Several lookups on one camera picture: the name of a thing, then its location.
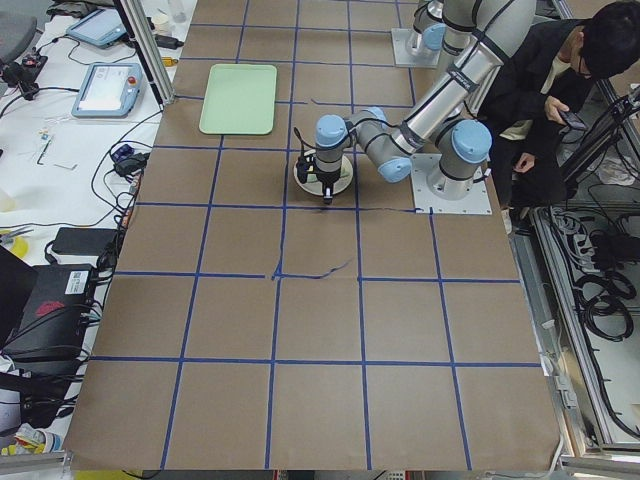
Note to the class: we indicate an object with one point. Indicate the person in black jacket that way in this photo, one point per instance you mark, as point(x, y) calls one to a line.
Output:
point(552, 73)

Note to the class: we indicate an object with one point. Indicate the light green plastic tray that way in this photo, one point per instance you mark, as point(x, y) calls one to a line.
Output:
point(239, 100)

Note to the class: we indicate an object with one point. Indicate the black power adapter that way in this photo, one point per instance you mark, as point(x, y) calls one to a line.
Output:
point(82, 241)

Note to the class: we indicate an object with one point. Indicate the teach pendant with red button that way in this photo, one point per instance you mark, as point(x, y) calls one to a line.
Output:
point(109, 90)

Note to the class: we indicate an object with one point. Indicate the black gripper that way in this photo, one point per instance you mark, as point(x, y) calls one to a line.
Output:
point(328, 179)

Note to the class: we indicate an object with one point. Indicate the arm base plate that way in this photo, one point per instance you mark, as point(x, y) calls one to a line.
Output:
point(436, 193)
point(401, 56)

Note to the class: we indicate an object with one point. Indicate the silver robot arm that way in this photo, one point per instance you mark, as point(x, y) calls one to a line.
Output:
point(428, 29)
point(474, 40)

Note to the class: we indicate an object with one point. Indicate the white round plate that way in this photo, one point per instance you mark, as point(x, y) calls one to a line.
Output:
point(345, 180)

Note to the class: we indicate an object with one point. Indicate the aluminium frame post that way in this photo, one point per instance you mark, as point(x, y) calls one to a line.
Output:
point(137, 26)

